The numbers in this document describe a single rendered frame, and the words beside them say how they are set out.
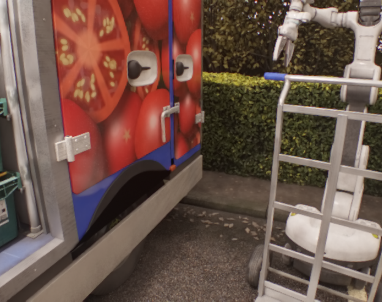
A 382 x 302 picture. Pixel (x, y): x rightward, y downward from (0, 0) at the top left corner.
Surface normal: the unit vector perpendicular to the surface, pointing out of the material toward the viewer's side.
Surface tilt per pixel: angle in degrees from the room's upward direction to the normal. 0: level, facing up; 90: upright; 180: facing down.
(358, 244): 45
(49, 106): 90
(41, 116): 90
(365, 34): 85
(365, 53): 85
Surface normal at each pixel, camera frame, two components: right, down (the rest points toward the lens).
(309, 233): -0.59, -0.56
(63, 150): 0.93, 0.11
